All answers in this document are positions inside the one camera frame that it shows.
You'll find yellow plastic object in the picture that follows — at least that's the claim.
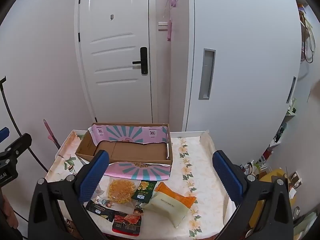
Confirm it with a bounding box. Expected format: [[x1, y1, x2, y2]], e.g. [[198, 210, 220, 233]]
[[257, 169, 288, 184]]

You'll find pink mop handle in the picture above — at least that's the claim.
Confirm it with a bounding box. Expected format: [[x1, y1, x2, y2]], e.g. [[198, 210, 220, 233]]
[[43, 119, 62, 150]]

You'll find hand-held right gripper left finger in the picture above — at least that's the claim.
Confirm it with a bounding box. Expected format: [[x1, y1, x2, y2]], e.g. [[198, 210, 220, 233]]
[[27, 150, 110, 240]]

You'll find hanging tote bag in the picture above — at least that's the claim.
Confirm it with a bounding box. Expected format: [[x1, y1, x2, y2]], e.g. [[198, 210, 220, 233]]
[[297, 4, 315, 64]]

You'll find black cable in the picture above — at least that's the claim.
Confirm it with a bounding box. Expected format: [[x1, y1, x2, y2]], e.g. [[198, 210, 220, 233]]
[[0, 76, 48, 173]]

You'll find green cloth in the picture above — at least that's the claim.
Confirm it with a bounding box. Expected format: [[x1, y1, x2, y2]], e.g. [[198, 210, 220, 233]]
[[294, 211, 318, 236]]

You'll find black snack packet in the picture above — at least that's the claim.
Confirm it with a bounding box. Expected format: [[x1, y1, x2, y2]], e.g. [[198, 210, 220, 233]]
[[85, 197, 118, 222]]

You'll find small white snack packet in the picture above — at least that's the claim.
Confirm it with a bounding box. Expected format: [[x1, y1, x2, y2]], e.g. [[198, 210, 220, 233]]
[[96, 197, 115, 208]]

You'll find clear yellow waffle snack packet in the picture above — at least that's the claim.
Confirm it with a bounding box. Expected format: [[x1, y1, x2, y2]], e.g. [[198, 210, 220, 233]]
[[96, 176, 140, 205]]

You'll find white refrigerator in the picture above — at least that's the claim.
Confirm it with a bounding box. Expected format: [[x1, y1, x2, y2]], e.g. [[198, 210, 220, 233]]
[[182, 0, 303, 132]]

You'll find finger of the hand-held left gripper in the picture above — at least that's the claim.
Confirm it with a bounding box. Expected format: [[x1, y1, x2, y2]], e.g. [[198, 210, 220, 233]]
[[0, 127, 10, 144], [0, 133, 32, 162]]

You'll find green snack packet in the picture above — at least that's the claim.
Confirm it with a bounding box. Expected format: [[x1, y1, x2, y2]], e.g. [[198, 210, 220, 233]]
[[131, 180, 158, 203]]

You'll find grey recessed door handle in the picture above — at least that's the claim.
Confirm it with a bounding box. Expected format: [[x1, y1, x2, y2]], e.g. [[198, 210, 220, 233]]
[[199, 48, 216, 100], [286, 76, 297, 104]]

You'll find person's left hand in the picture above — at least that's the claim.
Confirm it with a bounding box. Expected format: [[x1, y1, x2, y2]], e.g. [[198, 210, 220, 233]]
[[0, 192, 18, 229]]

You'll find pale yellow snack packet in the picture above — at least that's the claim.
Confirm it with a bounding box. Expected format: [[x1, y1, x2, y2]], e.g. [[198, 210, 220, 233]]
[[141, 191, 189, 228]]

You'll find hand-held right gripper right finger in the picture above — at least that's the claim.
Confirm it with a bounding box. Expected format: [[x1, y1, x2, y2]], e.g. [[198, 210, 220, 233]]
[[212, 150, 293, 240]]

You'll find orange snack packet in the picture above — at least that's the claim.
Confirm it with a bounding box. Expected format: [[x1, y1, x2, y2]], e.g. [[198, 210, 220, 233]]
[[154, 182, 197, 209]]

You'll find floral tablecloth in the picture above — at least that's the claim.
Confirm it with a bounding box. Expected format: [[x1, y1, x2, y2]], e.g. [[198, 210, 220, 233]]
[[45, 130, 237, 240]]

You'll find row of shelf items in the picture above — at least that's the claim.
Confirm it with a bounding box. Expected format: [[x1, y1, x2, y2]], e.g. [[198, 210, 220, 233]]
[[240, 97, 298, 178]]

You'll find white table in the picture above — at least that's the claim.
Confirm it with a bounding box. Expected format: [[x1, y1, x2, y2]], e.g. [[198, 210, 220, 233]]
[[44, 129, 238, 240]]

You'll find white panel door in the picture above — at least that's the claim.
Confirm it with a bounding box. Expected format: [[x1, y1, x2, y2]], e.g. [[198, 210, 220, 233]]
[[74, 0, 157, 124]]

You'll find pink jump rope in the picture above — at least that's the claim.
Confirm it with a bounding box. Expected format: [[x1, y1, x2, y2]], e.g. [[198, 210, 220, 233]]
[[164, 0, 183, 42]]

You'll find pink striped cardboard box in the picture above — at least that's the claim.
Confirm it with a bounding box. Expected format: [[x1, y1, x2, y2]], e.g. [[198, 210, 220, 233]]
[[75, 122, 174, 182]]

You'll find black door lock handle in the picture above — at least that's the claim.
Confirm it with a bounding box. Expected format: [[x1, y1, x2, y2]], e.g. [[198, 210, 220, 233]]
[[132, 47, 148, 75]]

